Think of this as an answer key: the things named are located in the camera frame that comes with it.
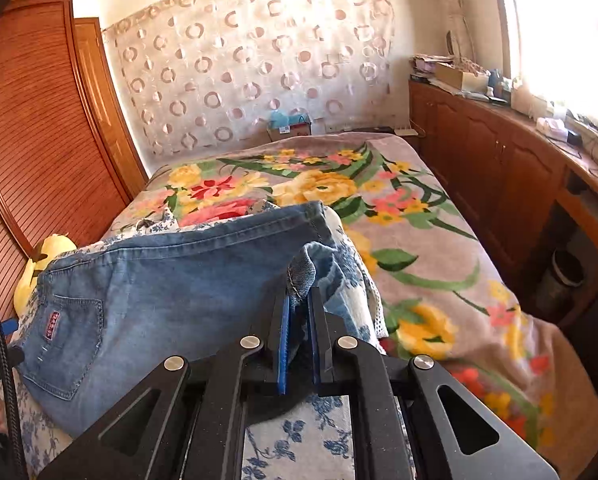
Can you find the yellow plush toy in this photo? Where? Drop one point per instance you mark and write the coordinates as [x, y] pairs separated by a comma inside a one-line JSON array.
[[54, 250]]

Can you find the colourful flower blanket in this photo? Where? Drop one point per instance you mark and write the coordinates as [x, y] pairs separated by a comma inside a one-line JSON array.
[[429, 270]]

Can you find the bright window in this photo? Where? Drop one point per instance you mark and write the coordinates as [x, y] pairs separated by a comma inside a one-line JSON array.
[[564, 35]]

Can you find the white blue-flowered bed sheet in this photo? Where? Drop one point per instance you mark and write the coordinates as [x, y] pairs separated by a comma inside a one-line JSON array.
[[299, 440]]

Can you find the circle-patterned sheer curtain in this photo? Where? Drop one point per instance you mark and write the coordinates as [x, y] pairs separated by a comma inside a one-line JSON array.
[[254, 60]]

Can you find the pink tissue pack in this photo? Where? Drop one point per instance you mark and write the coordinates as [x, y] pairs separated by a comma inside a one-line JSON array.
[[553, 129]]

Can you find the long wooden cabinet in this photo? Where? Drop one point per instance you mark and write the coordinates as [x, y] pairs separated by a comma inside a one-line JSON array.
[[494, 160]]

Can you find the dark round bin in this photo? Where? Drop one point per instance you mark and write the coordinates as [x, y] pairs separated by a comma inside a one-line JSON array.
[[561, 280]]

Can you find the brown cardboard box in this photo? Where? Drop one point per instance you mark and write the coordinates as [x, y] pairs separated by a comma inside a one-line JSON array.
[[459, 77]]

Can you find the wooden room door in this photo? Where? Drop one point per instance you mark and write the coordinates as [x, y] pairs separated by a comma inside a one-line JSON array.
[[104, 110]]

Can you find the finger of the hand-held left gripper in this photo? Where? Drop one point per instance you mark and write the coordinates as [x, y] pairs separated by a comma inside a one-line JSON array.
[[9, 326]]

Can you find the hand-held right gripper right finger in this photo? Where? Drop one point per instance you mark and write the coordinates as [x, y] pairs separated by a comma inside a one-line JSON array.
[[315, 340]]

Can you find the blue denim pants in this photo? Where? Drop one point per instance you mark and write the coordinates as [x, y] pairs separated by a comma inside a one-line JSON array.
[[154, 285]]

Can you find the small cardboard box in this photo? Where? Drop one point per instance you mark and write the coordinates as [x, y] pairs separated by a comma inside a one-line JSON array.
[[291, 131]]

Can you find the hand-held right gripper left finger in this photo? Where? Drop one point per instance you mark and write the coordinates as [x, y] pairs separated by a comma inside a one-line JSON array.
[[285, 350]]

